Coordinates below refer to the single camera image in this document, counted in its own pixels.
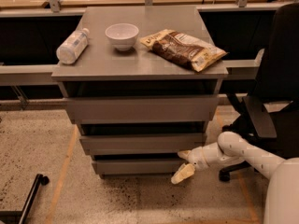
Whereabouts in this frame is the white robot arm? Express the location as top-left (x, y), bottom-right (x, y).
top-left (171, 132), bottom-right (299, 224)

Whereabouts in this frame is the brown yellow snack bag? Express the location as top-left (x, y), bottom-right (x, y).
top-left (140, 29), bottom-right (227, 72)

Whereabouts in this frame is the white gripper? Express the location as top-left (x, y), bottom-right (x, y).
top-left (171, 147), bottom-right (208, 184)

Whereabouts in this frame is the black metal stand leg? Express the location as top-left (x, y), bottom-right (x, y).
top-left (0, 174), bottom-right (50, 224)

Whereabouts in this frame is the grey drawer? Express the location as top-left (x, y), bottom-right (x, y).
top-left (80, 133), bottom-right (206, 155)
top-left (66, 95), bottom-right (219, 124)
top-left (92, 158), bottom-right (184, 175)

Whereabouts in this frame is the grey bottom drawer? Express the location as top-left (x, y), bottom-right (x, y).
top-left (92, 158), bottom-right (184, 175)

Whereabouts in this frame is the grey top drawer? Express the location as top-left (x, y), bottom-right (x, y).
top-left (66, 95), bottom-right (219, 124)

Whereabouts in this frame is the grey middle drawer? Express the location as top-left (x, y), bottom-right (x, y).
top-left (80, 133), bottom-right (206, 155)

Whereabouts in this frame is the white ceramic bowl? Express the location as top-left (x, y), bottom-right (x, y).
top-left (105, 23), bottom-right (139, 51)

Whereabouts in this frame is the black office chair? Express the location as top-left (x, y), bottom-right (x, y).
top-left (220, 3), bottom-right (299, 181)

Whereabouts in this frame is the clear plastic water bottle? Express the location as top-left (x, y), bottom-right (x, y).
top-left (56, 28), bottom-right (90, 64)

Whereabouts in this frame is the grey drawer cabinet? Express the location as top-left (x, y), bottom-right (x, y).
top-left (50, 5), bottom-right (229, 180)

